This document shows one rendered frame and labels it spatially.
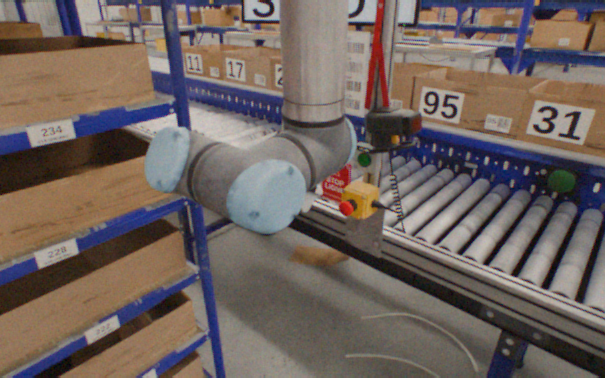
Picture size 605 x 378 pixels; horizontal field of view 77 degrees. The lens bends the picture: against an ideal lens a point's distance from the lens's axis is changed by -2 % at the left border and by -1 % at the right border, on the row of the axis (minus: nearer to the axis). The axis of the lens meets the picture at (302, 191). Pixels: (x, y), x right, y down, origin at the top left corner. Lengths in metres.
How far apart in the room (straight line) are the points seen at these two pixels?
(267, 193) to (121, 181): 0.41
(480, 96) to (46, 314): 1.36
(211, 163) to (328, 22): 0.22
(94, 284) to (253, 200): 0.51
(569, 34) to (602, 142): 4.35
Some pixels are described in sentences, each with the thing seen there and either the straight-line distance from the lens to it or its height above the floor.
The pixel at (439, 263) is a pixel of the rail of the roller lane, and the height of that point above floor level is 0.72.
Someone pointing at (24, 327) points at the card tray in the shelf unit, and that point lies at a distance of 0.86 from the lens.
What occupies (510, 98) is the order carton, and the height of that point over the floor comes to 1.02.
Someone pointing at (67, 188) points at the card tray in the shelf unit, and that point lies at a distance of 0.76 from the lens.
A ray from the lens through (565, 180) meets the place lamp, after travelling 1.40.
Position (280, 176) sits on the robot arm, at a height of 1.13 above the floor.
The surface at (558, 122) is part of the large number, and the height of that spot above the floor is 0.97.
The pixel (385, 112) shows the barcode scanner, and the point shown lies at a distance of 0.87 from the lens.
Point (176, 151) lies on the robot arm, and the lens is 0.51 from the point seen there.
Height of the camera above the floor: 1.31
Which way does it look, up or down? 27 degrees down
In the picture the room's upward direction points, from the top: straight up
